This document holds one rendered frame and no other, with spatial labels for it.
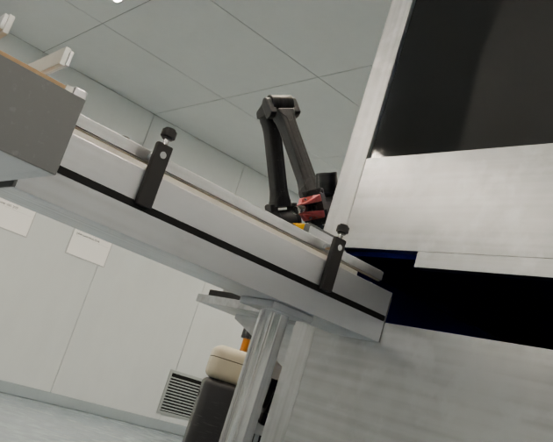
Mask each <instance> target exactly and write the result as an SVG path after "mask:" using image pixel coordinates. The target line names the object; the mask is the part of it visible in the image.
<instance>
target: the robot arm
mask: <svg viewBox="0 0 553 442"><path fill-rule="evenodd" d="M300 112H301V111H300V109H299V106H298V102H297V99H296V98H295V97H292V96H291V95H268V96H267V97H264V98H263V100H262V105H261V106H260V108H259V110H258V111H257V112H256V117H257V119H260V124H261V125H262V131H263V137H264V145H265V153H266V161H267V169H268V177H269V204H266V205H265V210H266V211H268V212H270V213H271V214H273V215H275V216H277V217H280V218H281V219H283V220H285V221H287V222H289V223H292V224H302V220H301V218H302V219H303V221H305V223H308V224H313V225H324V224H325V223H326V221H327V215H328V212H329V209H330V206H331V203H332V200H333V197H334V192H335V189H336V186H337V182H338V175H337V172H332V173H317V174H315V173H314V170H313V167H312V163H311V161H310V158H309V156H308V153H307V151H306V148H305V144H304V141H303V139H302V136H301V134H300V131H299V129H298V124H297V121H296V118H298V116H299V114H300ZM283 143H284V147H285V150H286V153H287V155H288V158H289V160H290V163H291V167H292V170H293V173H294V175H295V178H296V181H297V185H298V195H299V197H300V199H299V200H298V205H304V206H305V207H306V212H303V213H300V214H296V215H295V214H293V213H292V208H293V207H294V206H298V205H297V203H292V202H291V199H290V196H289V192H288V187H287V180H286V172H285V163H284V148H283ZM286 207H287V210H278V208H286Z"/></svg>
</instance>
